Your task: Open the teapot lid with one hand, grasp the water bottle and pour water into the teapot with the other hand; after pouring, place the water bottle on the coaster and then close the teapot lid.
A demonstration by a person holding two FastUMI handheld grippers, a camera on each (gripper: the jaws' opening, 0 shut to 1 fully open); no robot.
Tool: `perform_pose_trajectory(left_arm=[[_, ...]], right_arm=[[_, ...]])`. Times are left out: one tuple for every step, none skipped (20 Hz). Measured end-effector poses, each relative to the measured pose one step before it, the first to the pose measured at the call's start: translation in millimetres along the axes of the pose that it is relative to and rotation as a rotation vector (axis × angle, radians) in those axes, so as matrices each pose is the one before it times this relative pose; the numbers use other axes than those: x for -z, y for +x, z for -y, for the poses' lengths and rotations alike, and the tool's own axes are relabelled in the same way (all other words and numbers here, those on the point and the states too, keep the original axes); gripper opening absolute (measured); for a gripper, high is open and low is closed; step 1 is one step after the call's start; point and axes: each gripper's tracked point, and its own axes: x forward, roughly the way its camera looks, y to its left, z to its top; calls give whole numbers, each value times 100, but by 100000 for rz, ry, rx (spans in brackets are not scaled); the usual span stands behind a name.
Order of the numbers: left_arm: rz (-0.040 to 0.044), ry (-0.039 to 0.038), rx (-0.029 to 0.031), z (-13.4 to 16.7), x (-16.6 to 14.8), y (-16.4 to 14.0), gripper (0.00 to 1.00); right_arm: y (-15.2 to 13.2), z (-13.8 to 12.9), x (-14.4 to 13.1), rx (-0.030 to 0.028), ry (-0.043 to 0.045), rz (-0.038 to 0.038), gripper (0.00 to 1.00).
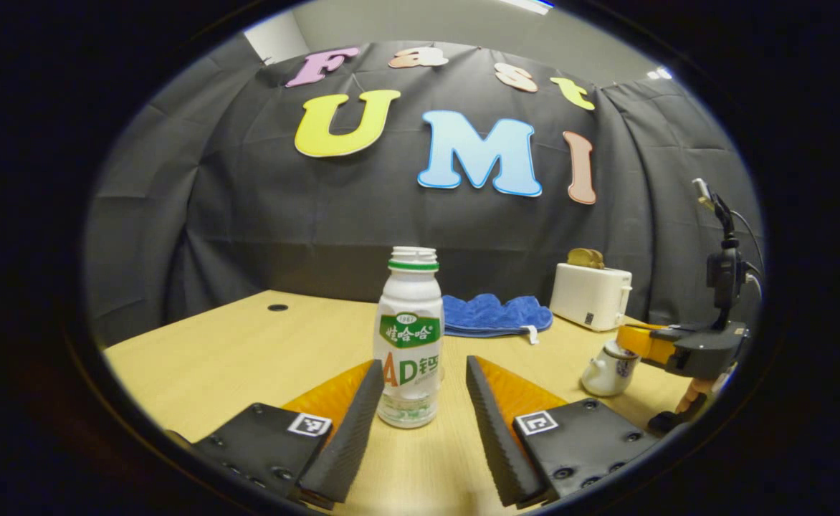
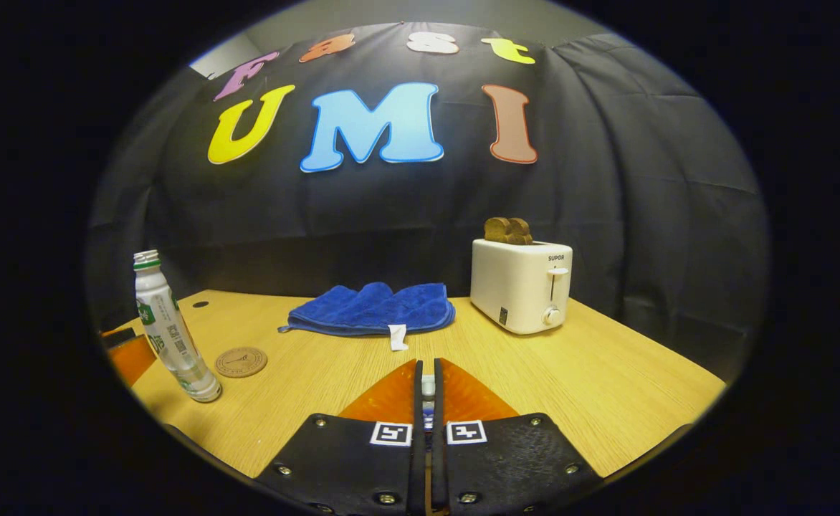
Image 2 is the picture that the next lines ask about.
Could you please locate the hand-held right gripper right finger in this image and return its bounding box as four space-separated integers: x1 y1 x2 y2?
431 358 600 516

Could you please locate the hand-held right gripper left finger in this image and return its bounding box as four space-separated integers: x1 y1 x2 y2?
255 358 424 516

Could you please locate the white plastic water bottle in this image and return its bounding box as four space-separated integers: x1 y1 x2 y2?
133 249 223 403

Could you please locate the round wooden coaster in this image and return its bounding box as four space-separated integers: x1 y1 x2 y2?
214 347 269 379

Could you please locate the blue towel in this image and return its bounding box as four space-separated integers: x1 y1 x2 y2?
278 282 457 353

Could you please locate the white toaster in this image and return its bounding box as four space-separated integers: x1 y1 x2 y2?
470 238 574 336

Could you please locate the black backdrop cloth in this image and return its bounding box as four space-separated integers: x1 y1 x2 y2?
87 21 770 381

